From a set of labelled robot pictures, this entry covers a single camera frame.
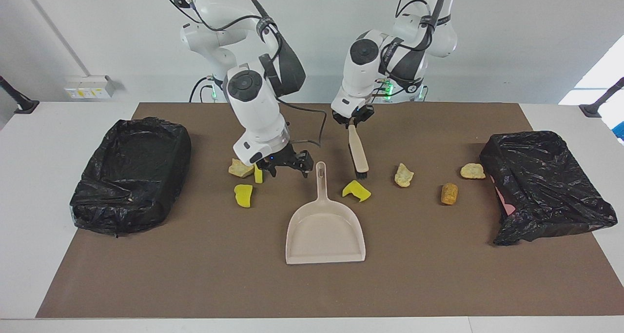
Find beige hand brush black bristles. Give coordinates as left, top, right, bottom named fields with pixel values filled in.
left=347, top=123, right=370, bottom=179

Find jagged beige sponge piece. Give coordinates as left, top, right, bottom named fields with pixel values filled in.
left=228, top=158, right=254, bottom=178

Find curved yellow sponge piece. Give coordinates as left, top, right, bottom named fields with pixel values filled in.
left=234, top=184, right=254, bottom=209

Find notched yellow sponge piece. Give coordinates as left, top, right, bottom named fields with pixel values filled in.
left=342, top=180, right=372, bottom=202

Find pointed beige sponge piece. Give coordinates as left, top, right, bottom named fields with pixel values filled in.
left=394, top=163, right=415, bottom=188

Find beige plastic dustpan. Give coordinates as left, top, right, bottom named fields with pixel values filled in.
left=285, top=161, right=367, bottom=265

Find oval beige sponge piece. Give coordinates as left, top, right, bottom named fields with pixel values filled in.
left=460, top=163, right=487, bottom=180

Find left black-lined bin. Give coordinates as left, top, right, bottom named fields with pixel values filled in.
left=69, top=117, right=192, bottom=237

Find pink plastic bin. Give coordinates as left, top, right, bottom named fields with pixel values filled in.
left=489, top=170, right=515, bottom=215

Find black plastic trash bag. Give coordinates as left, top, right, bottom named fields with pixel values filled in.
left=479, top=131, right=618, bottom=246

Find brown table mat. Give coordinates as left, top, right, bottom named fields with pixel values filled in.
left=36, top=102, right=624, bottom=319

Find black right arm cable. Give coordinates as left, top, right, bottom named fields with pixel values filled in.
left=167, top=0, right=328, bottom=148

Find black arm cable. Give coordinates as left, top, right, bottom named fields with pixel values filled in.
left=378, top=0, right=447, bottom=92
left=167, top=0, right=328, bottom=148

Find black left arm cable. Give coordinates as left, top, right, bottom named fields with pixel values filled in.
left=378, top=0, right=447, bottom=92

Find black right base cable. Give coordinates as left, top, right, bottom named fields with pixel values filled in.
left=189, top=76, right=215, bottom=103

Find white wall socket box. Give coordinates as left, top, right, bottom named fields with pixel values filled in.
left=64, top=76, right=116, bottom=99

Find grey wall conduit pipe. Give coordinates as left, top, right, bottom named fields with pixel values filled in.
left=19, top=0, right=91, bottom=78

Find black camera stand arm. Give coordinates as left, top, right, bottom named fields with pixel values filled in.
left=579, top=77, right=624, bottom=118
left=0, top=75, right=40, bottom=115

